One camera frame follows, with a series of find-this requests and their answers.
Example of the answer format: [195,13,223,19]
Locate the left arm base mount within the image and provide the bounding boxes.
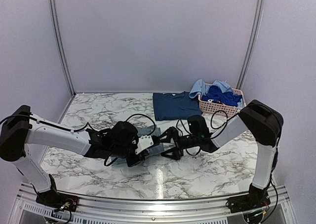
[36,189,79,212]

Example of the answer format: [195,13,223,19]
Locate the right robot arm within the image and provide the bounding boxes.
[153,100,284,208]

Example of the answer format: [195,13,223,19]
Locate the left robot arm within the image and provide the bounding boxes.
[0,105,154,207]

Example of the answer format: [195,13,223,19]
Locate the dark blue t-shirt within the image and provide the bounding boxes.
[153,91,202,121]

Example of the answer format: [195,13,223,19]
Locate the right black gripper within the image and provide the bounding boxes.
[155,128,200,159]

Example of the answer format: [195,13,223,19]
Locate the left aluminium corner post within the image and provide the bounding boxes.
[48,0,76,97]

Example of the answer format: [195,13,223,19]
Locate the light blue cloth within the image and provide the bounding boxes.
[189,79,209,99]

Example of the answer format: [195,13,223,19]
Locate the pink plastic laundry basket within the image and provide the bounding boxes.
[198,88,246,118]

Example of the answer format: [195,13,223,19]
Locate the royal blue printed garment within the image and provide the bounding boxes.
[201,85,242,107]

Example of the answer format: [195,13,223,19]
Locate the aluminium corner post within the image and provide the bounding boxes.
[237,0,265,90]
[48,0,76,97]

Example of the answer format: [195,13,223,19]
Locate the light blue denim jeans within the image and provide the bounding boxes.
[111,125,164,167]

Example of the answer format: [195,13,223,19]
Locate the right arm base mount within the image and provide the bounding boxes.
[226,194,271,213]

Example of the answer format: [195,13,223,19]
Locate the right aluminium corner post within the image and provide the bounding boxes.
[237,0,265,90]

